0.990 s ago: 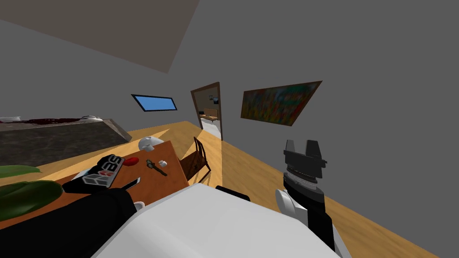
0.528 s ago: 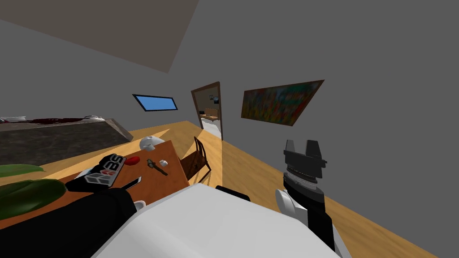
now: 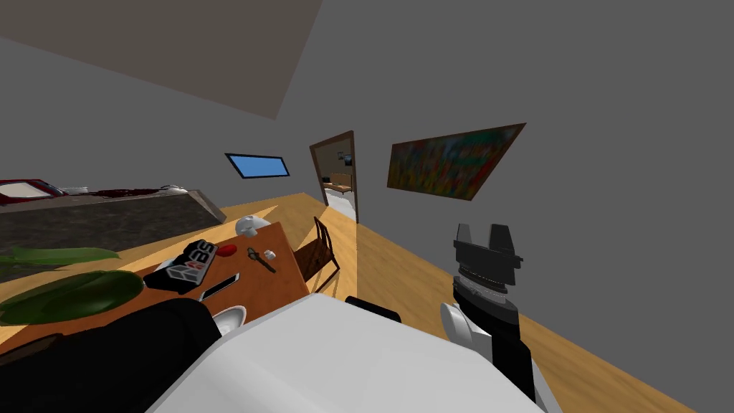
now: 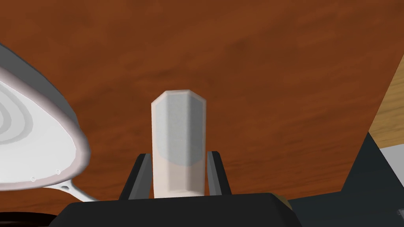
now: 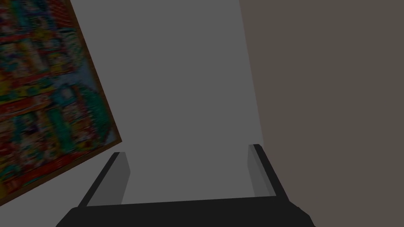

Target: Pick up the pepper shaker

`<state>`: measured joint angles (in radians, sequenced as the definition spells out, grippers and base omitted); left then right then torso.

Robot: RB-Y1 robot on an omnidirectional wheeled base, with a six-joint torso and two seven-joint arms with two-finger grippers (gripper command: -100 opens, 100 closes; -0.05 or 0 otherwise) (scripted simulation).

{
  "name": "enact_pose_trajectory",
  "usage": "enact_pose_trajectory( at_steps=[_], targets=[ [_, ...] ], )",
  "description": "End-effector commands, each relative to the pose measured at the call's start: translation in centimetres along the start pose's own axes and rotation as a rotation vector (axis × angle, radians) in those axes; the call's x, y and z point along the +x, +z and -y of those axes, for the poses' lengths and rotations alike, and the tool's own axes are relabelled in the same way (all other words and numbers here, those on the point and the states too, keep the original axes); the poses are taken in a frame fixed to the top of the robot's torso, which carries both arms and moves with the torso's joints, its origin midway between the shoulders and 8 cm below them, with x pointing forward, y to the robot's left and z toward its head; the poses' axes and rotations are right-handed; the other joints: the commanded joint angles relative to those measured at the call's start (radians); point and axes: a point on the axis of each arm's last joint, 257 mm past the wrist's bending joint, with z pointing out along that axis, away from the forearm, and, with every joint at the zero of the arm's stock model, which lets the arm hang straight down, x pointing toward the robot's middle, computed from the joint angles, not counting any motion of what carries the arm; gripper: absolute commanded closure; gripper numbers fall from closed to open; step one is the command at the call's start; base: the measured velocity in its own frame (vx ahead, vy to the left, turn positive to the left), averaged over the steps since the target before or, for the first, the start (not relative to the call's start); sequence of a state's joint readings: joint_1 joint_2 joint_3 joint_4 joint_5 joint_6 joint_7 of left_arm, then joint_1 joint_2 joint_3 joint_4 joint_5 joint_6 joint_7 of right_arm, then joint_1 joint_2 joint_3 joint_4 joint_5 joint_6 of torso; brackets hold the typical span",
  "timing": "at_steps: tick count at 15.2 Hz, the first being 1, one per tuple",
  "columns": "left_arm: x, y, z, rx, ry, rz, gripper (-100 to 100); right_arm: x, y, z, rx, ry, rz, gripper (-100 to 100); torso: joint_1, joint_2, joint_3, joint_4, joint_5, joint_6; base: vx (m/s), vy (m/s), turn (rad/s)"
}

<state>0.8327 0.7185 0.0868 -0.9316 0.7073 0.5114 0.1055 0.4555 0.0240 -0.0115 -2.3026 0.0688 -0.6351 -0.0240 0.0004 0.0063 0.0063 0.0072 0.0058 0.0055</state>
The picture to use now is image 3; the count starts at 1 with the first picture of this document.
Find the white mug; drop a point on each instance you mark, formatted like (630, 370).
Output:
(251, 225)

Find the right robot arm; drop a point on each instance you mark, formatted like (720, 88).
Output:
(507, 338)

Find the brown wooden chair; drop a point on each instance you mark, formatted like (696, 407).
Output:
(315, 255)

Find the white bowl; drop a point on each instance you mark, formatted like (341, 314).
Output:
(231, 318)

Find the dark grey counter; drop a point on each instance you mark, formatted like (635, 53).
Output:
(103, 221)

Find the green leafy plant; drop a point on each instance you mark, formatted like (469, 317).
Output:
(74, 295)

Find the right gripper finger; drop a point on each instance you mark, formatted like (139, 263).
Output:
(500, 236)
(463, 232)

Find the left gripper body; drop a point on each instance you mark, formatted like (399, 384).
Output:
(186, 269)

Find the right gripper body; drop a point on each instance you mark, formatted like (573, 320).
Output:
(487, 261)

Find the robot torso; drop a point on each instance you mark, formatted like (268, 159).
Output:
(344, 367)

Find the blue window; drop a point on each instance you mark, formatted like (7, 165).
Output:
(258, 166)

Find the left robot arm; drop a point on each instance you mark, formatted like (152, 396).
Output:
(97, 367)

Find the small white cup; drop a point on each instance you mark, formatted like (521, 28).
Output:
(269, 254)

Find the black flat phone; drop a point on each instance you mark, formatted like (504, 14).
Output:
(221, 287)

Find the colourful framed picture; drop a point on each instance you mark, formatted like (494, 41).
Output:
(453, 163)

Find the red round fruit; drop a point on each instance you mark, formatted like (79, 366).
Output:
(227, 250)

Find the brown wooden table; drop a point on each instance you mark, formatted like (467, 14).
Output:
(258, 284)

